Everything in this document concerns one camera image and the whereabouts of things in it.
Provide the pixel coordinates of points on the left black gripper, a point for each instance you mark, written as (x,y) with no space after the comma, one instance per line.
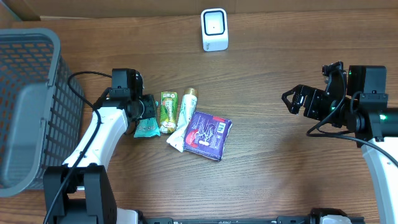
(149,107)

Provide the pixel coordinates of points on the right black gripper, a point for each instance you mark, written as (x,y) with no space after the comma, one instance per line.
(310,101)

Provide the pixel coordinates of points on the teal snack pouch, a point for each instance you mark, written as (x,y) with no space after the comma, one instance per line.
(147,128)

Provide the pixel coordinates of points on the green drink carton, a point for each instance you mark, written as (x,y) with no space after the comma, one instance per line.
(168,112)

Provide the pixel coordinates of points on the white tube gold cap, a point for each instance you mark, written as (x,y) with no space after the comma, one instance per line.
(187,109)

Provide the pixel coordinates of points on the purple snack package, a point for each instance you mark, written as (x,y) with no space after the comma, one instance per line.
(206,135)

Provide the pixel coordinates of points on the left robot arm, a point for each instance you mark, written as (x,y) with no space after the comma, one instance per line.
(79,191)

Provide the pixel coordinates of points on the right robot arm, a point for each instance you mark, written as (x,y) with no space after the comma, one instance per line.
(353,107)

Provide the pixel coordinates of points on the white barcode scanner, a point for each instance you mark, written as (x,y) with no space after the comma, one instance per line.
(214,30)

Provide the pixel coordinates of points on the grey plastic mesh basket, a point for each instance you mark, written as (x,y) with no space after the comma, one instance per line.
(41,117)

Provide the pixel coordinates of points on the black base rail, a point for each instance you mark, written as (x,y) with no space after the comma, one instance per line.
(278,220)

